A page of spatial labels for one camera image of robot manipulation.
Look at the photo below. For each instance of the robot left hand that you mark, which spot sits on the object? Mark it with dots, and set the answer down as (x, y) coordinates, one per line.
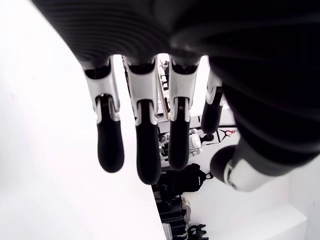
(200, 25)

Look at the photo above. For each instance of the white humanoid robot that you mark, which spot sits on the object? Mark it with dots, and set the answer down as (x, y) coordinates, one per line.
(195, 141)

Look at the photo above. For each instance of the black backpack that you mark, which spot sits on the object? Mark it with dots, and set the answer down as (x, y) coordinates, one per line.
(185, 177)

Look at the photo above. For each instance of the black equipment cases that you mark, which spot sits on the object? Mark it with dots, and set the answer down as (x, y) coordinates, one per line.
(170, 215)

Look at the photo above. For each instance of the black glove-like object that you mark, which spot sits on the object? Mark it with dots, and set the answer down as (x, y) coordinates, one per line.
(198, 231)

